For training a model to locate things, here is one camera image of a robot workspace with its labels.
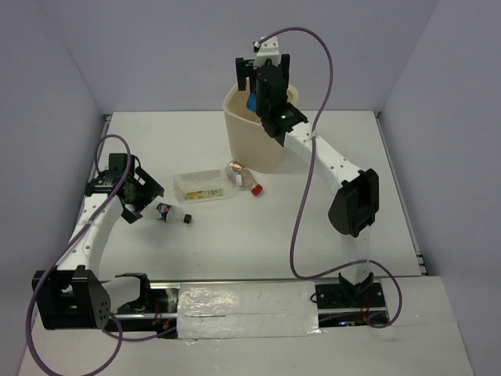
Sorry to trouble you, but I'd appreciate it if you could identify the red cap clear bottle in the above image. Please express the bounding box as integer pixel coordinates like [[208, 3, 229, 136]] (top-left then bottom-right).
[[225, 161, 263, 197]]

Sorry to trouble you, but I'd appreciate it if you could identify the beige plastic bin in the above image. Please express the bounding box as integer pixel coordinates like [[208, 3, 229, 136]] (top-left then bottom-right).
[[222, 84, 285, 174]]

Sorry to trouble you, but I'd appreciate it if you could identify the white foil cover sheet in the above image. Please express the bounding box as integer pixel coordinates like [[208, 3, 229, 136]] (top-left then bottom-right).
[[177, 281, 321, 339]]

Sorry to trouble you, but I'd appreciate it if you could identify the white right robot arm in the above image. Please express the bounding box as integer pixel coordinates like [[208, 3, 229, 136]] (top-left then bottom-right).
[[236, 54, 380, 306]]

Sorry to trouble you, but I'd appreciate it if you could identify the blue cap clear bottle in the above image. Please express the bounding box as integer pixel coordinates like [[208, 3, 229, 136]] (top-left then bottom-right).
[[246, 92, 257, 113]]

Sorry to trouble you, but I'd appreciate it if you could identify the aluminium table edge rail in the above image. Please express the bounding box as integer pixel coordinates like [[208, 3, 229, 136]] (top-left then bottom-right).
[[373, 111, 429, 276]]

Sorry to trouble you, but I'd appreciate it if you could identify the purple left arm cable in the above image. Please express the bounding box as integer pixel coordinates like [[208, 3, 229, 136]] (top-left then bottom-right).
[[25, 135, 181, 375]]

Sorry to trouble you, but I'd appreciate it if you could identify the pepsi label clear bottle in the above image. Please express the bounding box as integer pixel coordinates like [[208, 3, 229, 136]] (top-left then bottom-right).
[[142, 201, 193, 225]]

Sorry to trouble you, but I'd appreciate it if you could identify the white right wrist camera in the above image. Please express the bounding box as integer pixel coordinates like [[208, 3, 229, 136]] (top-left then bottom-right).
[[253, 36, 281, 69]]

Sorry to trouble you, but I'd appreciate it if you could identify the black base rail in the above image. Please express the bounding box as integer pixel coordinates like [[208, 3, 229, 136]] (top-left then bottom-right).
[[117, 279, 391, 342]]

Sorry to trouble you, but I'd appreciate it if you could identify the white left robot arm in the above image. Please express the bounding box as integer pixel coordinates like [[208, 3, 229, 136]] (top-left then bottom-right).
[[32, 153, 164, 330]]

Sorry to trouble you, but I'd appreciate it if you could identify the square clear juice bottle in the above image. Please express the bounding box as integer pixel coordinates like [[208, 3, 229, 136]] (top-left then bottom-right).
[[173, 169, 243, 204]]

